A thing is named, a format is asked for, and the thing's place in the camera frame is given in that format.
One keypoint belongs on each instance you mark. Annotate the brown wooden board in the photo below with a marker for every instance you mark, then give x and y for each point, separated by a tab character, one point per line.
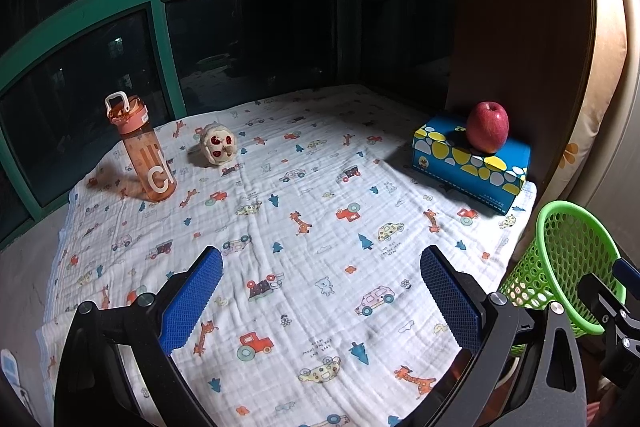
525	32

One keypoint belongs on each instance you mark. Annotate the orange water bottle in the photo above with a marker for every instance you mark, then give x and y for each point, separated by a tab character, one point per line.
150	157

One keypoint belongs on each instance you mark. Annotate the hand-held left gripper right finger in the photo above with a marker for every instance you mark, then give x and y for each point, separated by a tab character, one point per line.
450	297

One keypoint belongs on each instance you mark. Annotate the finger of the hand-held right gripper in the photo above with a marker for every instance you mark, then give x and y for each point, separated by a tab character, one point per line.
627	271
600	297

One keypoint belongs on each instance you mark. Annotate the red apple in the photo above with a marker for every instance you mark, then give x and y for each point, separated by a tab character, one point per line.
487	127

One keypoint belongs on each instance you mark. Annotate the white plastic object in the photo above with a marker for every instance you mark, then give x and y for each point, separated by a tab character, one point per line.
9	372

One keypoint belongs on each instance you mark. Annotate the cream floral pillow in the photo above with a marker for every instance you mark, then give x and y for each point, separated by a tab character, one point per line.
607	57

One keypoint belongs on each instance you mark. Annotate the green mesh basket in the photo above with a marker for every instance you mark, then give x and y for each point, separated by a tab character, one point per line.
565	205

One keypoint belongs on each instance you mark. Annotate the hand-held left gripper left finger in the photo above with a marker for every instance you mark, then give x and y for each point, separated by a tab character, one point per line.
192	302

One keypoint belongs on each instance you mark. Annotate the small cream plush toy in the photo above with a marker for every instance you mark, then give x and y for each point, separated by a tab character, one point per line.
217	144

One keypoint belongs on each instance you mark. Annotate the green window frame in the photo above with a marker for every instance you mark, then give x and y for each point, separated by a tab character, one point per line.
167	57

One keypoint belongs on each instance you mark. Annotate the blue spotted tissue box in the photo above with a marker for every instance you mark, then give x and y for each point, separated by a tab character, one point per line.
435	167

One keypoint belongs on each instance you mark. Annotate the white printed blanket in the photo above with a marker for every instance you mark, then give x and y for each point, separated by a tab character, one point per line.
310	187

